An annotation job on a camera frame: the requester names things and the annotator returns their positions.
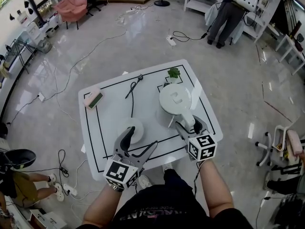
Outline gray bin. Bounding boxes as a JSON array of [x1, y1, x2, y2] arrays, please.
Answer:
[[38, 38, 52, 54]]

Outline black power cord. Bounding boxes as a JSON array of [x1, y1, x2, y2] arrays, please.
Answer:
[[125, 73, 145, 119]]

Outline person's left forearm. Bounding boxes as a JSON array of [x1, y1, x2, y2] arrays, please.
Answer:
[[82, 184, 124, 227]]

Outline pink armchair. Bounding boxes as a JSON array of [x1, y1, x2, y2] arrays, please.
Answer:
[[52, 0, 88, 30]]

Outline white electric kettle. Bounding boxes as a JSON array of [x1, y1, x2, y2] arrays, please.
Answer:
[[156, 82, 195, 133]]

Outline white round kettle base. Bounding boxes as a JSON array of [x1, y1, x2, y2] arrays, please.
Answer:
[[117, 117, 145, 145]]

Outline pink green-faced clock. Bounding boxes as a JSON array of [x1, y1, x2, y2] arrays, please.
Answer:
[[82, 86, 104, 110]]

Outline metal drying rack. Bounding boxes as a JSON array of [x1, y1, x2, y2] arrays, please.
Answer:
[[4, 39, 39, 74]]

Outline person's right forearm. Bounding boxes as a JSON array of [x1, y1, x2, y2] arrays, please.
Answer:
[[199, 158, 234, 218]]

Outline person's left white shoe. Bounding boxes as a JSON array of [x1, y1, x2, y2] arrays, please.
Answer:
[[138, 174, 151, 189]]

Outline white side table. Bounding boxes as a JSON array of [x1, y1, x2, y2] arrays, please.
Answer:
[[275, 33, 305, 75]]

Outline white shelf unit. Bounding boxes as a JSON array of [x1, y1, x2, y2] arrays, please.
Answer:
[[183, 0, 285, 44]]

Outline white rolling stool frame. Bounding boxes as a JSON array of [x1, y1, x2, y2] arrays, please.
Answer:
[[254, 124, 305, 167]]

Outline person's black t-shirt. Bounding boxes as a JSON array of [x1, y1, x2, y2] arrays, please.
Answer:
[[78, 187, 253, 229]]

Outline metal wristwatch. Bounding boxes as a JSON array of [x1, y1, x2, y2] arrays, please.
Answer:
[[108, 183, 125, 192]]

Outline black floor cable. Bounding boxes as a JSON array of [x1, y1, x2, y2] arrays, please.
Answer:
[[172, 31, 208, 42], [58, 148, 70, 178]]

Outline person's black shorts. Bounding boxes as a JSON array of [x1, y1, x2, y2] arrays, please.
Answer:
[[140, 168, 194, 195]]

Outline small green potted plant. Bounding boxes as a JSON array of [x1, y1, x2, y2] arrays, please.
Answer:
[[165, 67, 182, 84]]

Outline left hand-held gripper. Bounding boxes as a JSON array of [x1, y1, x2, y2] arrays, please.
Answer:
[[102, 126, 158, 191]]

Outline black dome backpack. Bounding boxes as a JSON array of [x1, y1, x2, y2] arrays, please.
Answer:
[[4, 148, 37, 170]]

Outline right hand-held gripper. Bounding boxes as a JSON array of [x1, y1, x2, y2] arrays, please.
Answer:
[[175, 114, 218, 162]]

